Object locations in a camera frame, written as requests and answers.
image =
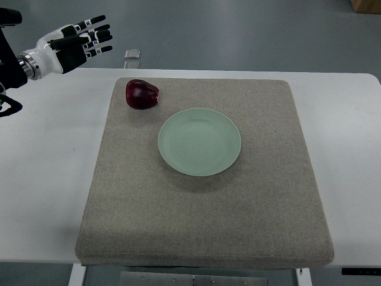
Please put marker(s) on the white left table leg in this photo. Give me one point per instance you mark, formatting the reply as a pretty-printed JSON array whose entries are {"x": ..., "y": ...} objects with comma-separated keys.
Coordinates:
[{"x": 77, "y": 276}]

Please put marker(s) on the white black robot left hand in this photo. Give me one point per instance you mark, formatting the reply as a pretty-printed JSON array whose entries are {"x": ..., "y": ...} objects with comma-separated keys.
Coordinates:
[{"x": 66, "y": 48}]

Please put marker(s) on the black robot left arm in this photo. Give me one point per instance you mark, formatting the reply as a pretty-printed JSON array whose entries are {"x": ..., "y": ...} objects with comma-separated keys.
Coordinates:
[{"x": 12, "y": 73}]

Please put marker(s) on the white right table leg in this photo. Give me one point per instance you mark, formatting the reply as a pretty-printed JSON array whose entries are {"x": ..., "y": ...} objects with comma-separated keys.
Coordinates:
[{"x": 303, "y": 277}]

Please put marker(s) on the brown cardboard box corner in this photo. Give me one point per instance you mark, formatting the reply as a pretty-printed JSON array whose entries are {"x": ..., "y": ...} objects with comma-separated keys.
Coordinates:
[{"x": 366, "y": 6}]

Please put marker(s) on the dark red apple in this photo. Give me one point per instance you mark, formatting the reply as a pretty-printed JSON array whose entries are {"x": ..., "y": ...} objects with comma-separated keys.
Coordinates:
[{"x": 141, "y": 95}]

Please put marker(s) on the grey fabric cushion mat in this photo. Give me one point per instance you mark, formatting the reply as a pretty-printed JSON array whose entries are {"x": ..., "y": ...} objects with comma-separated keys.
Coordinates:
[{"x": 263, "y": 212}]

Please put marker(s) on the metal plate under table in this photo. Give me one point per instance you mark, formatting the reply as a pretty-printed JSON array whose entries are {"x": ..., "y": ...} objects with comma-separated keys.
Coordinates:
[{"x": 160, "y": 279}]

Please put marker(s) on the black table control panel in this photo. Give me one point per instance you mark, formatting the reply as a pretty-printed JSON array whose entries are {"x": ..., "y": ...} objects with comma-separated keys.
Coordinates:
[{"x": 361, "y": 271}]

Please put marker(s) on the pale green round plate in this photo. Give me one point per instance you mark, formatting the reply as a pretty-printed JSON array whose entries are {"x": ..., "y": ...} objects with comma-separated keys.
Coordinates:
[{"x": 199, "y": 142}]

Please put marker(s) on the clear floor marker upper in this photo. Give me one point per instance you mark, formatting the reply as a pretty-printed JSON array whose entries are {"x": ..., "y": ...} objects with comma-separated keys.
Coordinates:
[{"x": 132, "y": 54}]

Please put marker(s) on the white table leg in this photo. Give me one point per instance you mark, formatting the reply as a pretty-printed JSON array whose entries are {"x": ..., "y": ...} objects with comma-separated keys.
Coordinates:
[
  {"x": 303, "y": 277},
  {"x": 77, "y": 276}
]

